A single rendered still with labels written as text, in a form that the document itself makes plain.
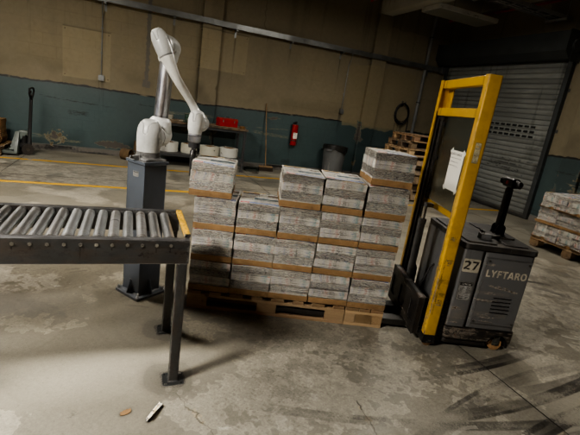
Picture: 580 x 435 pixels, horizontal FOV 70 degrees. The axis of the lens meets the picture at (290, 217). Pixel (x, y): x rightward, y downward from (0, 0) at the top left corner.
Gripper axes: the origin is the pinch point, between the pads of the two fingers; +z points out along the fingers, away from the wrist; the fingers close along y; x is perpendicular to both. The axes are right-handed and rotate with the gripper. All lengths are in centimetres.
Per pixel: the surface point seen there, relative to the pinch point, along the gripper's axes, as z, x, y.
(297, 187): -2, -75, -18
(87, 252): 22, 22, -114
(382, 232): 21, -139, -18
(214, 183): 2.5, -19.2, -19.1
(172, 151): 69, 143, 557
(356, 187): -8, -114, -18
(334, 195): 0, -100, -18
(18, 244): 19, 47, -123
